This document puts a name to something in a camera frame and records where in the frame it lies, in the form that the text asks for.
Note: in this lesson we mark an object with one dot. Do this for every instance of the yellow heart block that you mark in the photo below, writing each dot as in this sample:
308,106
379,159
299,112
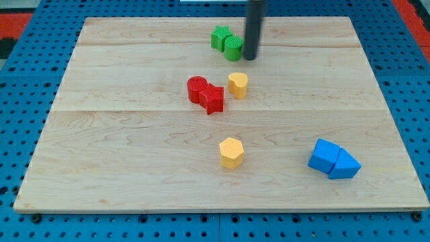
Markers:
237,85

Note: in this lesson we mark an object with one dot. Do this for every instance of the red star block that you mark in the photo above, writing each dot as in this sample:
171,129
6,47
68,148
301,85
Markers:
212,99

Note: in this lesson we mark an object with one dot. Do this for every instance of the yellow hexagon block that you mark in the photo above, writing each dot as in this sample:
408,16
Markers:
231,153

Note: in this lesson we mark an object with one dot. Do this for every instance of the red cylinder block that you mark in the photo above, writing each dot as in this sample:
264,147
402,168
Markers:
195,85

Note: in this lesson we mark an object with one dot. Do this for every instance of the light wooden board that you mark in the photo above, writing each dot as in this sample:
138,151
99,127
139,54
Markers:
123,137

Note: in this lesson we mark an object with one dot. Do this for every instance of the green cylinder block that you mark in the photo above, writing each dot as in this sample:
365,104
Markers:
233,48

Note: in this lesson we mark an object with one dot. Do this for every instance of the green star block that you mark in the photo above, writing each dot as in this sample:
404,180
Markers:
218,37

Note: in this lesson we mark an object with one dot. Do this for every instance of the blue cube block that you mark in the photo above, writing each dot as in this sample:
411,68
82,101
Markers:
324,156

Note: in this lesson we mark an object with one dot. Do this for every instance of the dark grey cylindrical robot stick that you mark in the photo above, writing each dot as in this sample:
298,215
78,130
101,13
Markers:
253,26

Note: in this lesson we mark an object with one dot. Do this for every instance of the blue triangular prism block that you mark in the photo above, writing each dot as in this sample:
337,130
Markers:
346,166

